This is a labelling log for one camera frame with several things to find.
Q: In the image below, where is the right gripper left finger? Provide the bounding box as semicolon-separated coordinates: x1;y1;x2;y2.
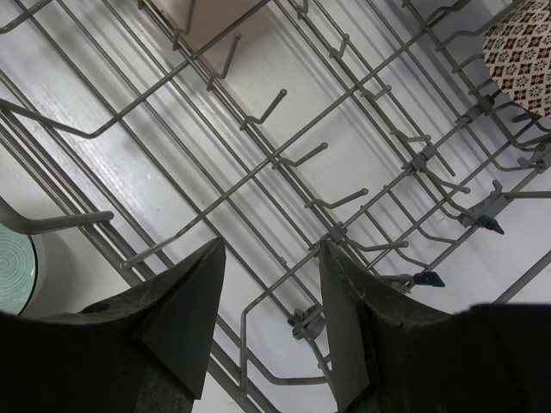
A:
1;238;226;412

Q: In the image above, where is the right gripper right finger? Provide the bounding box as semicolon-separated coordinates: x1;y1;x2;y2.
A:
319;241;550;412

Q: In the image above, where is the light teal bowl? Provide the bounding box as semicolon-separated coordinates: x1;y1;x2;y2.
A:
0;225;37;315

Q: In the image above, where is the grey patterned bowl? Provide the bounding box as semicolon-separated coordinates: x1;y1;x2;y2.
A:
483;1;551;117

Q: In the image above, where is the grey wire dish rack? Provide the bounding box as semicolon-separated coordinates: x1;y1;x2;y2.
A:
1;1;550;412

